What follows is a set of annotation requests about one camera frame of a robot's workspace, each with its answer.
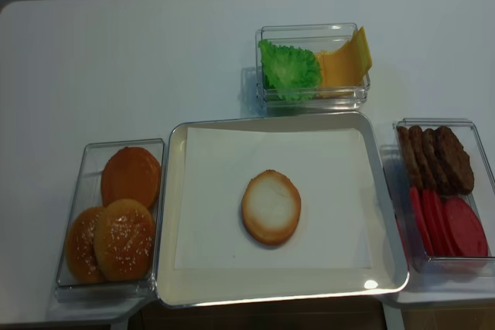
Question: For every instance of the tomato slice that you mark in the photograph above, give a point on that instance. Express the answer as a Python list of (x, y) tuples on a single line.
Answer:
[(431, 224), (448, 250), (465, 229), (420, 220)]

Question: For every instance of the brown patty front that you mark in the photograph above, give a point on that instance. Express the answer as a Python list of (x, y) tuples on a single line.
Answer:
[(454, 160)]

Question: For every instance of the clear bun container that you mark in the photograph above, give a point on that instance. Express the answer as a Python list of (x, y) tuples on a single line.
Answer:
[(87, 194)]

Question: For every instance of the clear lettuce cheese container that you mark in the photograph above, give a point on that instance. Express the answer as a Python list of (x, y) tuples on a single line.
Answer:
[(316, 38)]

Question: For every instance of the orange cheese slice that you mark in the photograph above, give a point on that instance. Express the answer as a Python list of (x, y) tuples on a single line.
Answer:
[(341, 68), (363, 49)]

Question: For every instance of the smooth orange bun back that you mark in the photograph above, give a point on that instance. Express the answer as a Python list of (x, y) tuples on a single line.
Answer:
[(131, 173)]

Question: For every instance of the sesame bun left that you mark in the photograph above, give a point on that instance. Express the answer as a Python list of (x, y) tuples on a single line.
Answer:
[(79, 247)]

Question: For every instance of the clear patty tomato container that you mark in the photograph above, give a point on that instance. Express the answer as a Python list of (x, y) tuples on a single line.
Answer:
[(481, 200)]

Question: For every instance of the orange cheese slice front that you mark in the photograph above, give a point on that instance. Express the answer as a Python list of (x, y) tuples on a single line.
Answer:
[(341, 68)]

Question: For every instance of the brown patty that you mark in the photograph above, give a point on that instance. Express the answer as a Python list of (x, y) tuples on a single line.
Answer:
[(443, 185), (454, 160), (428, 179), (409, 158)]

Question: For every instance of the orange cheese slice back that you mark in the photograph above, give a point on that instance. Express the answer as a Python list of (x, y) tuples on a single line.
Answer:
[(363, 49)]

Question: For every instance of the white metal tray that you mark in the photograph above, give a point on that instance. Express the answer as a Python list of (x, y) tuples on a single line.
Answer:
[(387, 274)]

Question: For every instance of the tomato slice front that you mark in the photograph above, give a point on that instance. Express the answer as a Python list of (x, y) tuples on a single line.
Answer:
[(465, 229)]

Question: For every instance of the tomato slice leftmost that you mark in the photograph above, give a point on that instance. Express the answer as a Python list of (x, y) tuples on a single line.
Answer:
[(420, 220)]

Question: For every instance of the sesame bun right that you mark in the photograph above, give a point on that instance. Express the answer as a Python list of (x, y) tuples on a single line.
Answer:
[(123, 240)]

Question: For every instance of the bottom bun half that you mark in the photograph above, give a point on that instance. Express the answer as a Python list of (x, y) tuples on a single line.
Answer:
[(271, 208)]

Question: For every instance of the green lettuce leaf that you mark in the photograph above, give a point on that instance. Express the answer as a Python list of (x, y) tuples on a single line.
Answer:
[(293, 72)]

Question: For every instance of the sesame bun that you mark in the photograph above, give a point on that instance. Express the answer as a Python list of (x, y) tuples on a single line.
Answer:
[(79, 247), (123, 240)]

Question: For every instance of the brown patty leftmost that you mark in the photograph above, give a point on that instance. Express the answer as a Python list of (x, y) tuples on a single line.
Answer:
[(409, 158)]

